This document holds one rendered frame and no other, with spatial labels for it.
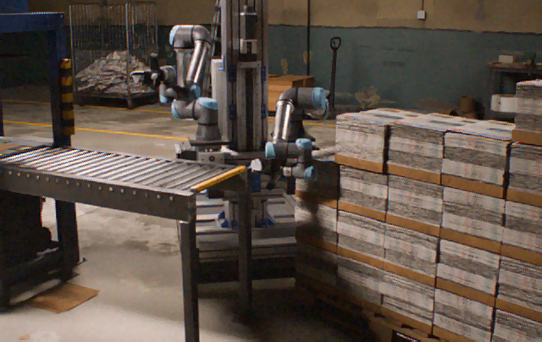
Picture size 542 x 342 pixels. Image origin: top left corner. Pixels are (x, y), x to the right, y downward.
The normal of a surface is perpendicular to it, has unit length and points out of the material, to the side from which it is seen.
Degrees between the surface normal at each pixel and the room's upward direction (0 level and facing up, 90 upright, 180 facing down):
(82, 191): 90
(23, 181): 90
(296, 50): 90
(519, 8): 90
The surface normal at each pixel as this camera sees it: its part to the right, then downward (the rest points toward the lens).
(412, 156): -0.73, 0.15
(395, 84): -0.45, 0.20
